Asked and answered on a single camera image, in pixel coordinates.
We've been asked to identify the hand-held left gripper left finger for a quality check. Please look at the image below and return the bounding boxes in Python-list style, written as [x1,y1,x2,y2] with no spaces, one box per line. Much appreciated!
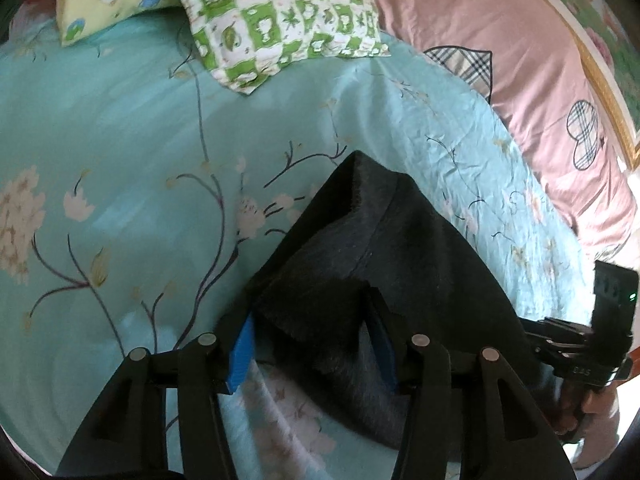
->
[56,310,257,480]

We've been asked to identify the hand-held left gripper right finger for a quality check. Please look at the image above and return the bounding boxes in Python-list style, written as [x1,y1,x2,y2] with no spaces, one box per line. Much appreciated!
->
[365,286,577,480]

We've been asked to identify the black pants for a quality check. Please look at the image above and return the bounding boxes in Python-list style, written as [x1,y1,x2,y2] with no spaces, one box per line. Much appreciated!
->
[216,150,556,466]

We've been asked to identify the person's right hand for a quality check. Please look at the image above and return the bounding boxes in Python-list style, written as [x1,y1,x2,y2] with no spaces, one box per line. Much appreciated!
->
[552,377,621,443]

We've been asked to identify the teal floral bed sheet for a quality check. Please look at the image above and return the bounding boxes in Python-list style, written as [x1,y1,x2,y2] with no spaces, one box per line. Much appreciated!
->
[0,7,601,480]

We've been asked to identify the pink quilt with plaid hearts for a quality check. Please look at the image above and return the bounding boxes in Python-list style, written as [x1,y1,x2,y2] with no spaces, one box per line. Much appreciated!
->
[362,0,638,266]

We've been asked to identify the floral headboard with gold trim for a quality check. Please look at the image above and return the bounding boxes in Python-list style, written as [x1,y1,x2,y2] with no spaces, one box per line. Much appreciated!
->
[502,0,640,171]

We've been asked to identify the green white checked pillow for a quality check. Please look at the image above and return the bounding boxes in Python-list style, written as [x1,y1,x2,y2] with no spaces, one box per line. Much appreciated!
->
[167,0,392,96]

